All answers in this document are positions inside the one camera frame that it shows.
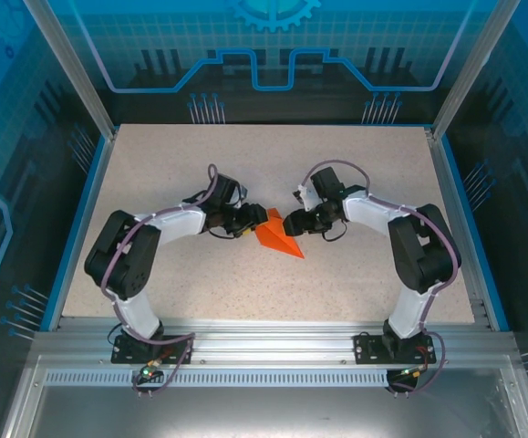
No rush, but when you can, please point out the orange paper sheet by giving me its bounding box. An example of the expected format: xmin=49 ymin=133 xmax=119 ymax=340
xmin=254 ymin=207 xmax=305 ymax=260

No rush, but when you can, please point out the steel sheet panel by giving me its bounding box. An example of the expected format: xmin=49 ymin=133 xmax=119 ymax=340
xmin=0 ymin=354 xmax=528 ymax=438

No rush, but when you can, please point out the blue table edge strip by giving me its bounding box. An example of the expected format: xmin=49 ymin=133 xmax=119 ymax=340
xmin=47 ymin=135 xmax=118 ymax=332

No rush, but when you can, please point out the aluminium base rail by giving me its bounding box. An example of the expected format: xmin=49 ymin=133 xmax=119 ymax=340
xmin=30 ymin=316 xmax=520 ymax=366

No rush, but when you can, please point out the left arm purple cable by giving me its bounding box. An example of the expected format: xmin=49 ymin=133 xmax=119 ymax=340
xmin=100 ymin=163 xmax=222 ymax=397

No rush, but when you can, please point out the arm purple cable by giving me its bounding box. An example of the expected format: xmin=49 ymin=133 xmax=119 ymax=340
xmin=297 ymin=159 xmax=457 ymax=397
xmin=100 ymin=163 xmax=222 ymax=397

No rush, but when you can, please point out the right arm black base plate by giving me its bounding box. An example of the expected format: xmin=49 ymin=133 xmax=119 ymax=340
xmin=353 ymin=331 xmax=438 ymax=365

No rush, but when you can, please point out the slotted cable duct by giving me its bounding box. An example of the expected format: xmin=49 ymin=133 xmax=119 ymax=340
xmin=43 ymin=370 xmax=390 ymax=388

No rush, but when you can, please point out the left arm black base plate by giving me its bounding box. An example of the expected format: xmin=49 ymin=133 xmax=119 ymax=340
xmin=110 ymin=334 xmax=199 ymax=366

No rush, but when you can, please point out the cable connector with green light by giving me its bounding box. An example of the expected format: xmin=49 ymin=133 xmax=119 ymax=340
xmin=398 ymin=364 xmax=431 ymax=380
xmin=138 ymin=362 xmax=164 ymax=382

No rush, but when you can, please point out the aluminium side rail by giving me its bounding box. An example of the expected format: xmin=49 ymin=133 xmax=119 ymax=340
xmin=423 ymin=127 xmax=497 ymax=330

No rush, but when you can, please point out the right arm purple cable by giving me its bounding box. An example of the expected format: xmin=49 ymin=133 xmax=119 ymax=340
xmin=297 ymin=159 xmax=457 ymax=397

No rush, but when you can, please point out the aluminium frame post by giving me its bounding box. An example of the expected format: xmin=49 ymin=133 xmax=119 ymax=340
xmin=22 ymin=0 xmax=119 ymax=142
xmin=425 ymin=0 xmax=518 ymax=142

